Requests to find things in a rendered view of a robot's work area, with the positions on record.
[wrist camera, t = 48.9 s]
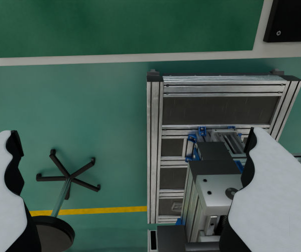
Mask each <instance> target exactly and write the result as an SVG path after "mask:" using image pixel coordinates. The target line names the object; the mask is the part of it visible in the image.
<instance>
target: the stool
mask: <svg viewBox="0 0 301 252"><path fill-rule="evenodd" d="M55 155H56V150H55V149H51V151H50V155H49V157H50V158H51V160H52V161H53V162H54V163H55V165H56V166H57V167H58V168H59V170H60V171H61V172H62V174H63V175H64V176H42V174H41V173H38V174H37V175H36V181H37V182H47V181H65V183H64V185H63V187H62V190H61V192H60V194H59V197H58V199H57V201H56V204H55V206H54V208H53V211H52V213H51V215H50V216H47V215H38V216H32V219H33V221H34V223H35V225H36V227H37V231H38V235H39V239H40V243H41V252H63V251H65V250H67V249H69V248H70V247H71V246H72V244H73V242H74V239H75V231H74V230H73V228H72V227H71V226H70V225H69V224H68V223H67V222H65V221H64V220H62V219H59V218H57V217H58V214H59V212H60V209H61V207H62V204H63V202H64V200H68V199H69V197H70V189H71V182H73V183H76V184H78V185H80V186H83V187H85V188H88V189H90V190H93V191H95V192H98V191H100V190H101V185H100V184H98V185H97V187H96V186H93V185H91V184H89V183H86V182H84V181H82V180H79V179H77V178H75V177H77V176H78V175H80V174H81V173H83V172H85V171H86V170H88V169H89V168H91V167H92V166H94V164H95V162H96V159H95V157H92V158H91V162H89V163H88V164H86V165H85V166H83V167H82V168H80V169H79V170H77V171H76V172H74V173H72V174H71V175H70V174H69V173H68V171H67V170H66V169H65V167H64V166H63V165H62V163H61V162H60V161H59V159H58V158H57V157H56V156H55Z"/></svg>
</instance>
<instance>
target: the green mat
mask: <svg viewBox="0 0 301 252"><path fill-rule="evenodd" d="M263 4H264V0H0V58H21V57H55V56H88V55H122V54H156V53H189V52H223V51H252V50H253V47H254V42H255V38H256V34H257V30H258V25H259V21H260V17H261V12H262V8H263Z"/></svg>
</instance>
